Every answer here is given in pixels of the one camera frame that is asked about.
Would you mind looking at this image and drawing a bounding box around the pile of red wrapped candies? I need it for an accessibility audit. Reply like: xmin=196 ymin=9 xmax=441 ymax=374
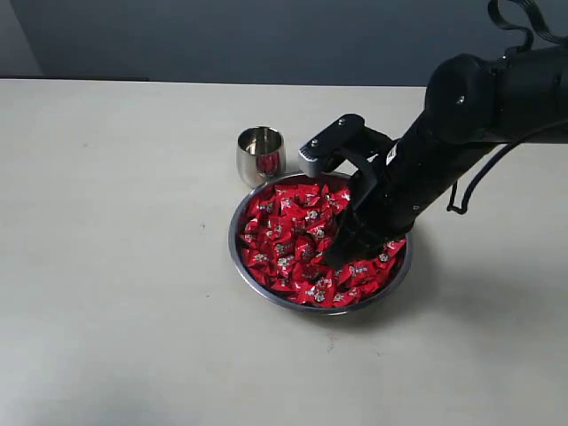
xmin=239 ymin=180 xmax=407 ymax=307

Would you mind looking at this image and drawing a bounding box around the round stainless steel bowl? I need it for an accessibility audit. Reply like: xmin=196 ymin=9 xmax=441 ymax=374
xmin=227 ymin=170 xmax=414 ymax=317

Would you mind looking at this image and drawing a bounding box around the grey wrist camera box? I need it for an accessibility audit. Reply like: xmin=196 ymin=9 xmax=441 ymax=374
xmin=297 ymin=114 xmax=367 ymax=178

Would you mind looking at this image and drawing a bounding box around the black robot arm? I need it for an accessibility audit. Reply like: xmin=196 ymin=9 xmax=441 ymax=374
xmin=324 ymin=47 xmax=567 ymax=269

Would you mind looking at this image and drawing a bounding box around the stainless steel cup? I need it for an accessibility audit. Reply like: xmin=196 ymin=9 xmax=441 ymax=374
xmin=236 ymin=126 xmax=287 ymax=188

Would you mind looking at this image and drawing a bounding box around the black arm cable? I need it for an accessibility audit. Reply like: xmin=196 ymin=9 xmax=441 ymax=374
xmin=446 ymin=0 xmax=568 ymax=215

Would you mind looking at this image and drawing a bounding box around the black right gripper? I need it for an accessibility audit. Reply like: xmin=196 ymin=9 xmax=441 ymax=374
xmin=323 ymin=132 xmax=448 ymax=269

